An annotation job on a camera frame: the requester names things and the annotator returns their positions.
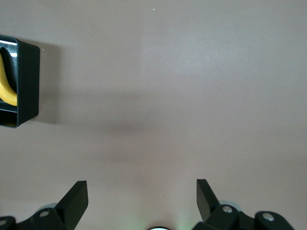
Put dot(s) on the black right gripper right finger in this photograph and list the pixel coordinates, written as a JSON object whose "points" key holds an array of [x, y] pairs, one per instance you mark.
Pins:
{"points": [[206, 201]]}

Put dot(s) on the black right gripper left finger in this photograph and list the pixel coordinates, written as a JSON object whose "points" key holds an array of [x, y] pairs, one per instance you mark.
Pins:
{"points": [[74, 201]]}

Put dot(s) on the yellow banana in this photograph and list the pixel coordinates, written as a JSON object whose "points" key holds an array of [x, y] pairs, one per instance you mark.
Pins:
{"points": [[7, 94]]}

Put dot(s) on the black plastic tray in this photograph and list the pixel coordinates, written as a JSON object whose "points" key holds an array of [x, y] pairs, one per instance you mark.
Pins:
{"points": [[28, 83]]}

